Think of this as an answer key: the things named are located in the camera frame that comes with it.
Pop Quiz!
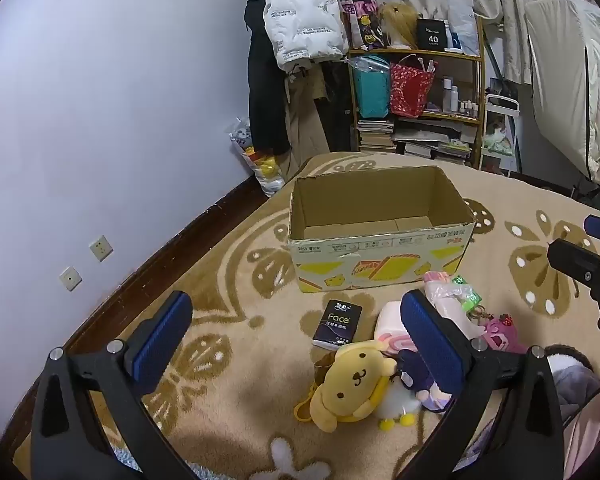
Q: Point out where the white pillow plush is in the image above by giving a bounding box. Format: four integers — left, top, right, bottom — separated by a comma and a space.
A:
374, 300, 417, 358

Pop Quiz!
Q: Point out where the red patterned bag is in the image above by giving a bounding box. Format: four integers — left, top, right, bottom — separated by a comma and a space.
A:
390, 55, 437, 118

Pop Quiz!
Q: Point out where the clear bag of toys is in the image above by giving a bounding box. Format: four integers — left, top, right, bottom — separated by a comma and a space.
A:
229, 117, 286, 197

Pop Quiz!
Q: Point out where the stack of books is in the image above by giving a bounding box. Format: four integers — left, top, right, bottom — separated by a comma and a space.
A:
356, 119, 396, 153

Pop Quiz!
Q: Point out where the pile of books and papers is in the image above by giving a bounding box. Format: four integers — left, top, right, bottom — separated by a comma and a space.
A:
392, 120, 476, 166

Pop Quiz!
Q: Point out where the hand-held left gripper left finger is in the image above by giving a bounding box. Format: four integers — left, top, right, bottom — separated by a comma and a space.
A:
30, 290, 201, 480

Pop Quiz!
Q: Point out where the white power wall socket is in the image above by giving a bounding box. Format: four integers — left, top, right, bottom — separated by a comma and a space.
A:
89, 235, 113, 262

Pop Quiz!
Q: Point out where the white round-hole wall socket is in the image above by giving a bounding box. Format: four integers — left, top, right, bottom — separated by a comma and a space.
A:
59, 266, 83, 292

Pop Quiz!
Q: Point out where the white folded mattress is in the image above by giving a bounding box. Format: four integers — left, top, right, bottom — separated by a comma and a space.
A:
524, 0, 600, 186

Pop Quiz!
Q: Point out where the light blue fuzzy cloth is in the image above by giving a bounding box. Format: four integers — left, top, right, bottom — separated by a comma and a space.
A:
111, 447, 147, 476

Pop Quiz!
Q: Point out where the purple plush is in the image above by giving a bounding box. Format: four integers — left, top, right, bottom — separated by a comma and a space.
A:
415, 385, 453, 413

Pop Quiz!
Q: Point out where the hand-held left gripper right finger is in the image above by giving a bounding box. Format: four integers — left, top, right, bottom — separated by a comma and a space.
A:
400, 290, 566, 480

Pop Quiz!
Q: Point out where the black box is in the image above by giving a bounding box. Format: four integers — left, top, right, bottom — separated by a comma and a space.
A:
415, 18, 451, 52

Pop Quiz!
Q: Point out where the green tissue pack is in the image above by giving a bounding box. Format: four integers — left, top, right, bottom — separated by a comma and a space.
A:
450, 275, 483, 311

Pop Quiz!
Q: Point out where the row of small bottles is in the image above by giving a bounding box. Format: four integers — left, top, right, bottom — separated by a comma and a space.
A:
441, 76, 481, 117

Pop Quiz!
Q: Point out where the khaki coat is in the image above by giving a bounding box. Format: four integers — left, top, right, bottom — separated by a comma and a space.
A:
285, 60, 331, 171

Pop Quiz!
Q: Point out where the person's pink pants leg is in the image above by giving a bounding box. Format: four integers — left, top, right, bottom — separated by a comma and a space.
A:
562, 375, 600, 480

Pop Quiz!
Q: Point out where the navy white fluffy plush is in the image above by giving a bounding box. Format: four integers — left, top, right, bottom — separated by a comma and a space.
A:
377, 347, 431, 431

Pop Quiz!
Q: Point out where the purple printed box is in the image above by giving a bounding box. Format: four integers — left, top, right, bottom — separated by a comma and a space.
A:
341, 0, 386, 52

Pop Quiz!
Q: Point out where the grey fuzzy slipper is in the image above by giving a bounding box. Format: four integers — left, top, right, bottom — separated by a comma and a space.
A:
542, 344, 600, 406

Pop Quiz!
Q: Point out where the pink strawberry plush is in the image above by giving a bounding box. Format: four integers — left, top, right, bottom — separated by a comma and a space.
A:
467, 310, 528, 356

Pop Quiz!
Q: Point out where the cardboard box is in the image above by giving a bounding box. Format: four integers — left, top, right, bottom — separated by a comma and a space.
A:
287, 165, 477, 295

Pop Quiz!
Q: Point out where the teal bag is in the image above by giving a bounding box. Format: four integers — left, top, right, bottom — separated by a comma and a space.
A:
352, 57, 393, 118

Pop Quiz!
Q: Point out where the black tissue pack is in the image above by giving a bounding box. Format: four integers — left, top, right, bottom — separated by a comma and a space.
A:
312, 299, 363, 351

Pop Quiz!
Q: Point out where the black coat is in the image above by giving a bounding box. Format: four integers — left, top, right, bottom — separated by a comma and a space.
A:
245, 0, 293, 157

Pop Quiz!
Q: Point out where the white puffer jacket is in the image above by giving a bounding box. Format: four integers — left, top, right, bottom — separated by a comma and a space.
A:
262, 0, 348, 73

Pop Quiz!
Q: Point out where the blonde wig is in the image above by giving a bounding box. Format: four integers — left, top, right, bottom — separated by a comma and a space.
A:
380, 2, 423, 51

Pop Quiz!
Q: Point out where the beige patterned rug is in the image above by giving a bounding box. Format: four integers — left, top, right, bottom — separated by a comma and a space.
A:
0, 152, 600, 480

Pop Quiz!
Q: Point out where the wooden shelf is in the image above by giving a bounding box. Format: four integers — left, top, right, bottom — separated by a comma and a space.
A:
347, 15, 486, 171

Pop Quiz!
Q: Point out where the white cart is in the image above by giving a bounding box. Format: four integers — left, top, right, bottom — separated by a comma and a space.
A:
480, 92, 522, 176

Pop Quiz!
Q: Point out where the white plastic bag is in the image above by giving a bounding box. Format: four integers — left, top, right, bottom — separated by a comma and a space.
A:
447, 0, 481, 56

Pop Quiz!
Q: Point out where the yellow dog plush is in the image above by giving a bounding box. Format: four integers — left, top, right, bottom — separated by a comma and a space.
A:
294, 338, 398, 432

